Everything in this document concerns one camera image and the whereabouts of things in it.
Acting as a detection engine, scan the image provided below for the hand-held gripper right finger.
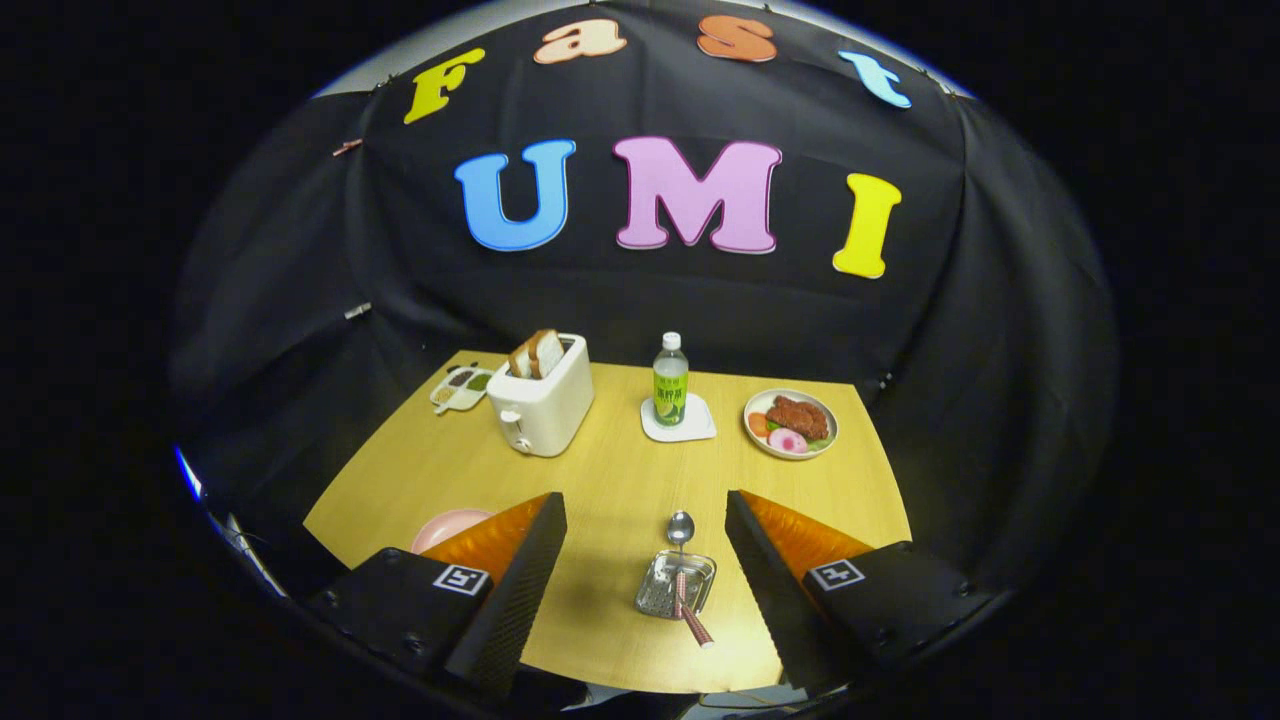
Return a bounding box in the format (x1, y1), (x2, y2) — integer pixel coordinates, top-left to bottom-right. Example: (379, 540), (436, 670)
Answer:
(724, 488), (996, 693)

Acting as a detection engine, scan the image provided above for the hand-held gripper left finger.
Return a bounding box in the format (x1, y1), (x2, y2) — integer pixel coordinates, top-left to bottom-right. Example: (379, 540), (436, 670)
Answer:
(305, 490), (569, 701)

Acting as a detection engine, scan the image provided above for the fried meat cutlet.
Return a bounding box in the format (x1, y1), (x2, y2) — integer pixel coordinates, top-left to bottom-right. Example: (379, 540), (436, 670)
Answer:
(766, 395), (830, 441)

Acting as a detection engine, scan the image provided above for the black backdrop cloth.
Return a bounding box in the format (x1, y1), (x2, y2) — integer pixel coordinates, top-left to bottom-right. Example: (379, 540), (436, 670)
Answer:
(170, 0), (1121, 601)

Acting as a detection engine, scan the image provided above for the white toaster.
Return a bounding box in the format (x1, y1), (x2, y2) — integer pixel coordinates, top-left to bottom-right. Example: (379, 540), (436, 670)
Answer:
(486, 333), (596, 459)

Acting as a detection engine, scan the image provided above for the white condiment tray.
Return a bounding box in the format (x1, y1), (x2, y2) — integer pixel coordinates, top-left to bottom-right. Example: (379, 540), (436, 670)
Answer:
(430, 365), (494, 414)

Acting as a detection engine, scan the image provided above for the white food plate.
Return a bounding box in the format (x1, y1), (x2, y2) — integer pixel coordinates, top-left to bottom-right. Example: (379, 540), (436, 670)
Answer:
(742, 388), (839, 461)

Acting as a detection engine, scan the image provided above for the fork with checked handle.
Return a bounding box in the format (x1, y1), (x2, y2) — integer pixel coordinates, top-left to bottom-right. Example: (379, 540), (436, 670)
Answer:
(660, 560), (715, 649)

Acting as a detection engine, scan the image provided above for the spoon with checked handle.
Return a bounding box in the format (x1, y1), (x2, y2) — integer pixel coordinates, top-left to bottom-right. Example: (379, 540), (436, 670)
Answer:
(667, 511), (696, 616)

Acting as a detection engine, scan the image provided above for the white coaster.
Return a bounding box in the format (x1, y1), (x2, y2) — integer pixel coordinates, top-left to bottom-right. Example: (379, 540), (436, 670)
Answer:
(640, 393), (718, 444)

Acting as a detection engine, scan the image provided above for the metal wire basket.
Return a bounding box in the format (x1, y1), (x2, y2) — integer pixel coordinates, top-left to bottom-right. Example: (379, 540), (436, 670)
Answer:
(635, 549), (718, 621)

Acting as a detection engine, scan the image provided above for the pink plate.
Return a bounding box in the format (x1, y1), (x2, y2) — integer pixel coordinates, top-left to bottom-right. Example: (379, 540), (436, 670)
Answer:
(411, 508), (496, 554)

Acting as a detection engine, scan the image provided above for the green label drink bottle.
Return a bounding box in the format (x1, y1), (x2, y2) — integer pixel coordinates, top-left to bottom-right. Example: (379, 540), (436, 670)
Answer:
(653, 332), (690, 427)

